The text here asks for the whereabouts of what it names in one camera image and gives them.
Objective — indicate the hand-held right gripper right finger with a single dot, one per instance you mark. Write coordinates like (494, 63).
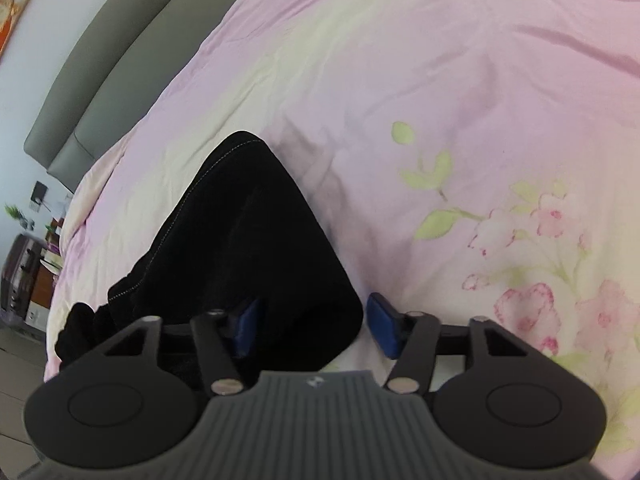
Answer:
(385, 330)

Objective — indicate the grey padded headboard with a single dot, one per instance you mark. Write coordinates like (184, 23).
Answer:
(100, 100)

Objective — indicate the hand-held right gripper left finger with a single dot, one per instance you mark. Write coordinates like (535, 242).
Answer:
(247, 329)

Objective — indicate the pink floral blanket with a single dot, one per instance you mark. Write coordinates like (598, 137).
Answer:
(425, 110)

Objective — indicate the small green potted plant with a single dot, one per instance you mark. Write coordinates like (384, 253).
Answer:
(17, 215)

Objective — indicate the orange framed wall picture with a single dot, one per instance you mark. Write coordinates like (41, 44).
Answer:
(20, 0)

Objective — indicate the bedside table with clutter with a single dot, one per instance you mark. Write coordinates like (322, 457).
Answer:
(17, 280)

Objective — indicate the wooden nightstand with cosmetics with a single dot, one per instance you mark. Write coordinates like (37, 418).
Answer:
(42, 285)

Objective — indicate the cluster of cosmetic bottles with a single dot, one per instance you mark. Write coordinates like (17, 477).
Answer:
(52, 245)

